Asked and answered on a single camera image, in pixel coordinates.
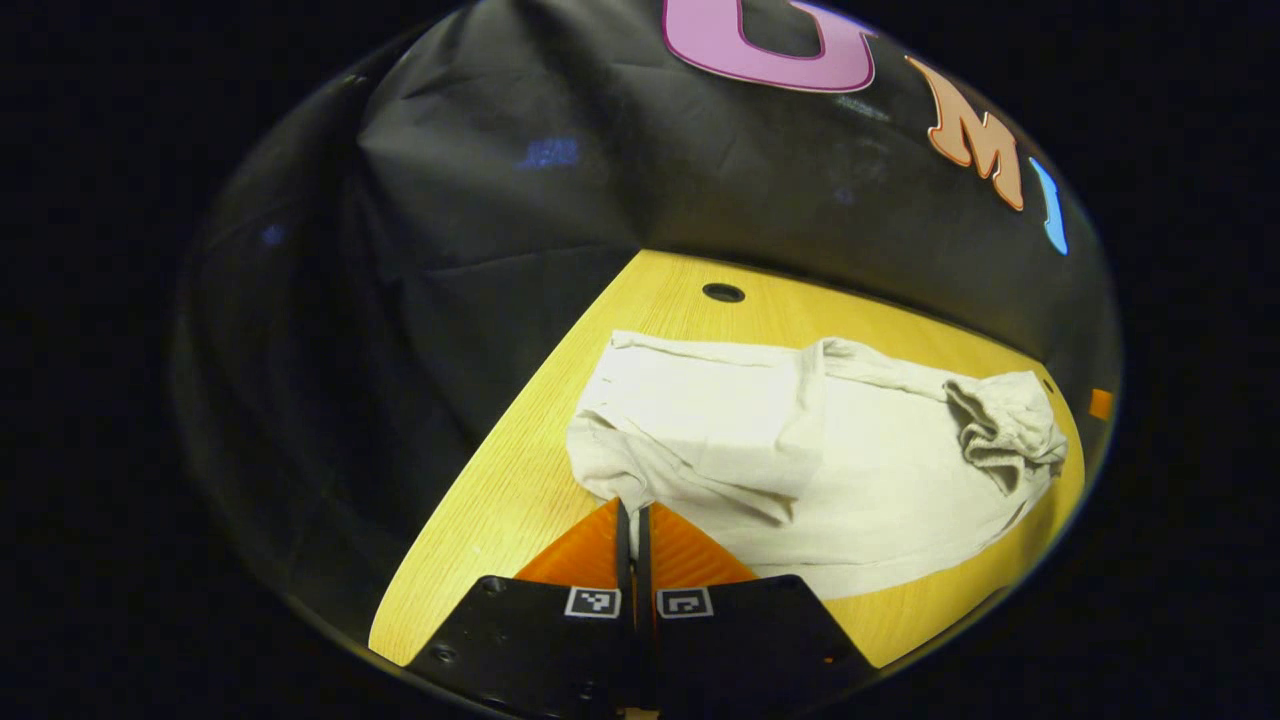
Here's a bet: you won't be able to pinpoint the black backdrop cloth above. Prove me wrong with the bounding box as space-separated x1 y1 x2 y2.
175 0 1121 601

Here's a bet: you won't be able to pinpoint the white jeans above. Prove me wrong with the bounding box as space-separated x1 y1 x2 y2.
565 330 1069 601

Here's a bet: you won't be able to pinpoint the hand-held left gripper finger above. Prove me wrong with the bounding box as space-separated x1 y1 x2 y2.
637 502 876 716
405 497 633 716

